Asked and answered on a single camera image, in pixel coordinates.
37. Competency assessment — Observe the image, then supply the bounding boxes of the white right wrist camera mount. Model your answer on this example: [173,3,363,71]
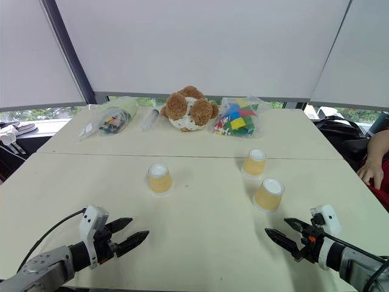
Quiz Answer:
[309,204,342,271]

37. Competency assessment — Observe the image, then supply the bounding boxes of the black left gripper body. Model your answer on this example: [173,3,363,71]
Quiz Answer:
[94,224,120,265]

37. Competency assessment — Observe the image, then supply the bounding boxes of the dark window frame post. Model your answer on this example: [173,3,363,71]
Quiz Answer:
[39,0,98,105]

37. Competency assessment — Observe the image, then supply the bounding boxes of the black slippers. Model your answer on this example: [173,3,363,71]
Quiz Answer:
[0,121,39,135]

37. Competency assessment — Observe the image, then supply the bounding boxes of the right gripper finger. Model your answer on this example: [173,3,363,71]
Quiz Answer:
[264,228,305,260]
[283,217,312,240]

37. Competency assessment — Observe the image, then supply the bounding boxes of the dark green bottle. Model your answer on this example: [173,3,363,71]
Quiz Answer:
[368,111,389,138]

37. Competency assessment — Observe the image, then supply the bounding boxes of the bystander's bare hand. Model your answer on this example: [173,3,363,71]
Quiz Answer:
[356,158,385,188]

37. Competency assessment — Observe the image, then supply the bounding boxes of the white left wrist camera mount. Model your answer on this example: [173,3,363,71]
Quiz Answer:
[78,204,109,270]

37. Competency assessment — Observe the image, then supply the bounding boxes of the plastic bag with green cloth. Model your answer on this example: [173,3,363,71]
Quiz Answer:
[78,96,139,142]

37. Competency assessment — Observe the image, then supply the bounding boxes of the brown paper cup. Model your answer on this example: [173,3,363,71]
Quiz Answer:
[241,148,267,179]
[252,177,286,213]
[147,162,174,199]

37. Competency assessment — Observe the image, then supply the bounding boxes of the white crumpled cloth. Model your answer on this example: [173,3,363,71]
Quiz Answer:
[0,125,18,146]

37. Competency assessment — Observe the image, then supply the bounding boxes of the brown teddy bear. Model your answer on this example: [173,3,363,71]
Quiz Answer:
[159,85,220,133]

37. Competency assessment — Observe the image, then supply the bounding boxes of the black backpack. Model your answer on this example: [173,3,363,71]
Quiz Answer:
[312,116,370,167]

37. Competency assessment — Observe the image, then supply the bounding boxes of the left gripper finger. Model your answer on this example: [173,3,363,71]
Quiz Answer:
[116,230,150,259]
[106,217,134,235]

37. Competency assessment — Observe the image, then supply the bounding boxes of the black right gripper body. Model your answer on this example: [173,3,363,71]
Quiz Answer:
[294,224,324,264]

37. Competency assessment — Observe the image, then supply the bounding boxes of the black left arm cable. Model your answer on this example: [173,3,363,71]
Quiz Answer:
[17,209,85,272]

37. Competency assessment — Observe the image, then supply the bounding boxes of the bag of coloured blocks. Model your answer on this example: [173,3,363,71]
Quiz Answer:
[213,95,270,138]

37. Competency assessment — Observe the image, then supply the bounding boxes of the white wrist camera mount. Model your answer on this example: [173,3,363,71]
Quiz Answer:
[78,204,109,270]
[309,204,342,271]

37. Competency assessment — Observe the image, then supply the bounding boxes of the bystander's red clothing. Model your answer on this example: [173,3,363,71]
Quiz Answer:
[357,151,389,212]

